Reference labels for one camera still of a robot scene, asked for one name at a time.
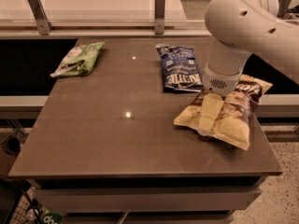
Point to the white gripper with vent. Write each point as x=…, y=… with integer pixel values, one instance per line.
x=220, y=82

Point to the brown sea salt chip bag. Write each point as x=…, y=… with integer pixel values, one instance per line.
x=232, y=125

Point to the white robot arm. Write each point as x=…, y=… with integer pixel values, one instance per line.
x=241, y=28

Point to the blue kettle chip bag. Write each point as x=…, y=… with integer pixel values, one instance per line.
x=179, y=68

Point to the green jalapeno chip bag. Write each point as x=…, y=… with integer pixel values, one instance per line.
x=79, y=61

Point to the grey table drawer unit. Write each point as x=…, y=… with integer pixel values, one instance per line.
x=177, y=205

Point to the dark round floor object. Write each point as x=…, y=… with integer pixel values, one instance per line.
x=11, y=146

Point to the glass railing panel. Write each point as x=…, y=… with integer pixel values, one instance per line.
x=103, y=10

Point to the middle metal railing bracket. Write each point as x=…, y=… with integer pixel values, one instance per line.
x=159, y=10

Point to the metal railing bracket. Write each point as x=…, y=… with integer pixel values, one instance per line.
x=283, y=6
x=42, y=23
x=159, y=10

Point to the right metal railing bracket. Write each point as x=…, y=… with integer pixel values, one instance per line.
x=283, y=6

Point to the left metal railing bracket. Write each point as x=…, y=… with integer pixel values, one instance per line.
x=42, y=23

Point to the wire basket with green package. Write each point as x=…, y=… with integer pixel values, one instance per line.
x=26, y=209

